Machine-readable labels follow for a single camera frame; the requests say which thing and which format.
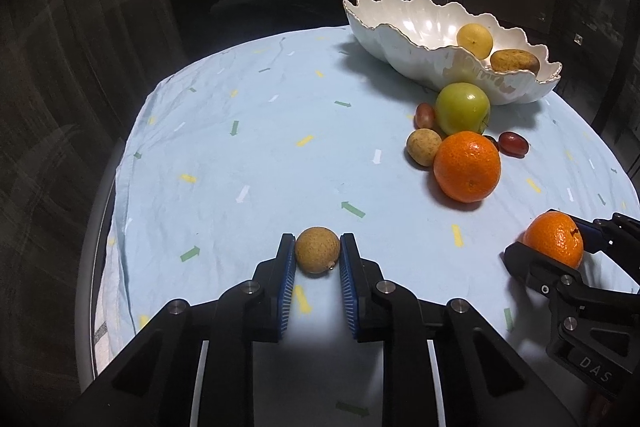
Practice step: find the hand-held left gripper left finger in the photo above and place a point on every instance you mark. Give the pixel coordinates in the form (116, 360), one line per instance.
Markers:
(289, 287)

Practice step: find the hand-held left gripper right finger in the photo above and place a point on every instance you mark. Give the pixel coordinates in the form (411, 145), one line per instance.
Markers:
(347, 292)

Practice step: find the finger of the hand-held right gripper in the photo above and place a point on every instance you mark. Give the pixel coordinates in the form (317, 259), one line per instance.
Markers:
(592, 237)
(535, 272)

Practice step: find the small orange mandarin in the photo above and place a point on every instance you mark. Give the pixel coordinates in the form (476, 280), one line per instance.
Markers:
(552, 239)

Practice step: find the brown longan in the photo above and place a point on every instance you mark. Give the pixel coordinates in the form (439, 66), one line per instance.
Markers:
(422, 148)
(317, 251)

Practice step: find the dark red jujube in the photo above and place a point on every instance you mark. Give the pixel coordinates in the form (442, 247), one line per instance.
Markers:
(513, 143)

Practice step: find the large orange mandarin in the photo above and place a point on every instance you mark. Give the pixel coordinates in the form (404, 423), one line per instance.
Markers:
(466, 167)

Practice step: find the green apple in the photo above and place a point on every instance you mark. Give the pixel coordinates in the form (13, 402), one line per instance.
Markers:
(461, 109)

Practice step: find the light red jujube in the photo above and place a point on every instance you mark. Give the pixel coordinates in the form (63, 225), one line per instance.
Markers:
(425, 115)

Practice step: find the white scalloped ceramic bowl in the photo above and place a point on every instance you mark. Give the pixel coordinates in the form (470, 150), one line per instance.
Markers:
(400, 42)

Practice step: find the light blue patterned tablecloth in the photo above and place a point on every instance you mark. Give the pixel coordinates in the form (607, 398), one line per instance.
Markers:
(225, 187)

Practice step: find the yellow lemon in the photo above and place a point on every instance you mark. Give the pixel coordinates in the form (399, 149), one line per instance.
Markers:
(475, 41)

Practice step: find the dark wood lower cabinet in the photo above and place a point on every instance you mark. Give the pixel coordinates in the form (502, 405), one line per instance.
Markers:
(75, 82)

